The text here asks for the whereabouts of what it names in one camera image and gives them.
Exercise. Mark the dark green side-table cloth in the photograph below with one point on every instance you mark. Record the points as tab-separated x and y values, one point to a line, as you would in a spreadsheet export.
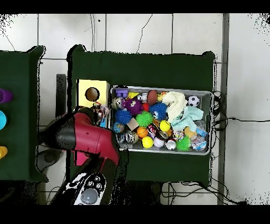
19	74

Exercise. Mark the shallow mesh bin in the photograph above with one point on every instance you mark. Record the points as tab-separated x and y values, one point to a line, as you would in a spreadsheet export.
135	149

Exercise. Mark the wooden box with three holes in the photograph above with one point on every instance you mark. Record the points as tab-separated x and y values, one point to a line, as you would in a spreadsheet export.
101	88

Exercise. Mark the blue spiky rubber ball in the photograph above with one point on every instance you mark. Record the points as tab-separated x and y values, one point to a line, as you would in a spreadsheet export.
157	108
124	116

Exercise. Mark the cyan plastic cup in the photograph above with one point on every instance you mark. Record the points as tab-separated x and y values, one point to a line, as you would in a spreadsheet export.
2	120

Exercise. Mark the brown toy football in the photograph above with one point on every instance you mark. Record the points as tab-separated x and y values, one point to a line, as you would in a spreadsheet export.
152	97

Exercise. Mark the colourful patterned cloth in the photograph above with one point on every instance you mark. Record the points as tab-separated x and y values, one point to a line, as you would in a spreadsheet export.
103	108

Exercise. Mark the plain yellow ball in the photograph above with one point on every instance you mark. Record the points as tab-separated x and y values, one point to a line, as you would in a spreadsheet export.
147	142

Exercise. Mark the dark green table cloth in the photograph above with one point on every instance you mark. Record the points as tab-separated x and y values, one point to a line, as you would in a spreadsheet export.
147	69

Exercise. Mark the purple spiky monster toy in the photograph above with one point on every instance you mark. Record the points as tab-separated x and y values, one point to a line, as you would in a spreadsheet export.
134	106

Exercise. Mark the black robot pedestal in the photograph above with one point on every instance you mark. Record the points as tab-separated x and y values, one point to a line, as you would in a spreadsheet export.
143	193

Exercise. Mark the cream waffle cloth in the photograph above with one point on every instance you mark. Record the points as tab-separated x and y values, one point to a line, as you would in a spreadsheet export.
175	103

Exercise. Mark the black stand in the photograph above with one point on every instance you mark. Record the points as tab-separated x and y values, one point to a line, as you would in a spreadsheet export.
61	95

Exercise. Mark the purple plastic cup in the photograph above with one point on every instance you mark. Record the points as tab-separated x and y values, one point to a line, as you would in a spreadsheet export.
6	96

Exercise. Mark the black and white soccer ball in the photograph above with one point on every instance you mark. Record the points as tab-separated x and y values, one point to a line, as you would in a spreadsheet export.
193	101

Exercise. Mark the green spiky rubber ball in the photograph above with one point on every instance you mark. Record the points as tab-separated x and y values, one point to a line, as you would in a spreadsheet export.
144	119

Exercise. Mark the yellow plastic cup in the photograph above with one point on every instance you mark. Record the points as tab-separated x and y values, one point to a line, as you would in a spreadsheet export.
3	152

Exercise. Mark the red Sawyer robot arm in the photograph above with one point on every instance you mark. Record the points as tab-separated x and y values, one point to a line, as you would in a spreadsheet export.
92	137

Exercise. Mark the yellow smiley ball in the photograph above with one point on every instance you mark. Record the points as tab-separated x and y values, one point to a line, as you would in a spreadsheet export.
165	126

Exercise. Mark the mint green cloth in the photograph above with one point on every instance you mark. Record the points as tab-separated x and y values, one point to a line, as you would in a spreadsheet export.
183	122

